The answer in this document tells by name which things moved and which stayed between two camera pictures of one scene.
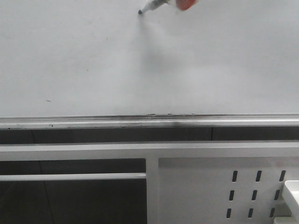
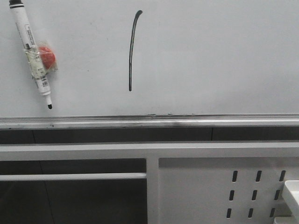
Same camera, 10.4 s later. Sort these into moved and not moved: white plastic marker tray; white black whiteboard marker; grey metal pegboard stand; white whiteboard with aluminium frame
Moved: white black whiteboard marker
Not moved: white whiteboard with aluminium frame; white plastic marker tray; grey metal pegboard stand
